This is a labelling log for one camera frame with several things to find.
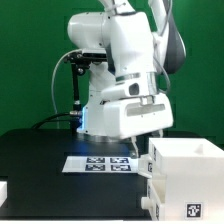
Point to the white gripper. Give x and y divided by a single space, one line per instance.
136 116

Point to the white drawer tray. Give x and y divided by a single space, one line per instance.
154 201
145 166

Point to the white drawer cabinet box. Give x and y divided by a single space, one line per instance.
193 171

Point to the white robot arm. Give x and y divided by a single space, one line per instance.
124 57

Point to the fiducial marker sheet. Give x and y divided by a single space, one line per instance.
94 164

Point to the white border bar left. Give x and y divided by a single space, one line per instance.
3 192

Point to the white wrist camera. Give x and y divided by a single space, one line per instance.
125 90

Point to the black camera stand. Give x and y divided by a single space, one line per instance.
89 73

